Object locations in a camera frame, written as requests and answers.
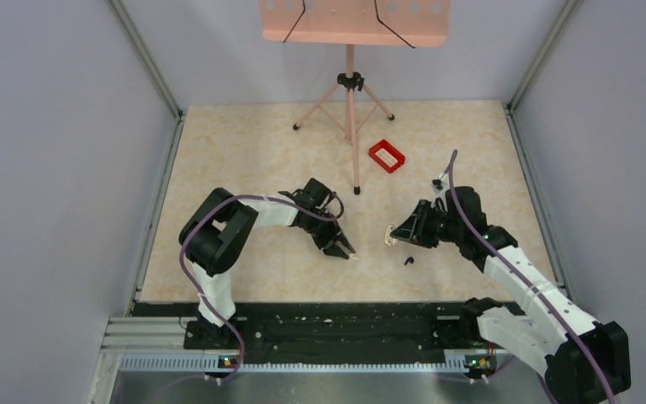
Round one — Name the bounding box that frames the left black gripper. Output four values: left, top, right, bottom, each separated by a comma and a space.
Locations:
300, 212, 353, 260

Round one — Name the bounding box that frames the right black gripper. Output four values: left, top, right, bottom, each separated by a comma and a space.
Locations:
392, 199, 463, 248

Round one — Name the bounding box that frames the beige earbud charging case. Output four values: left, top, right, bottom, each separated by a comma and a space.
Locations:
384, 225, 397, 247

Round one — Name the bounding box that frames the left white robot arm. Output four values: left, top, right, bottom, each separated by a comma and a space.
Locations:
178, 178, 356, 348

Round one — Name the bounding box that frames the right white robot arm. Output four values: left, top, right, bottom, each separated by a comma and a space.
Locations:
389, 186, 632, 403

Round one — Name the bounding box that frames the red plastic box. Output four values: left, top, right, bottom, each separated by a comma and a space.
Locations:
368, 139, 406, 173

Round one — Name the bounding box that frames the pink music stand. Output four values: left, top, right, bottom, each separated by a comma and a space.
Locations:
258, 0, 452, 194

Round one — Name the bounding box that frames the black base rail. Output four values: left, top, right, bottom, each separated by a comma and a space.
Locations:
183, 300, 536, 366

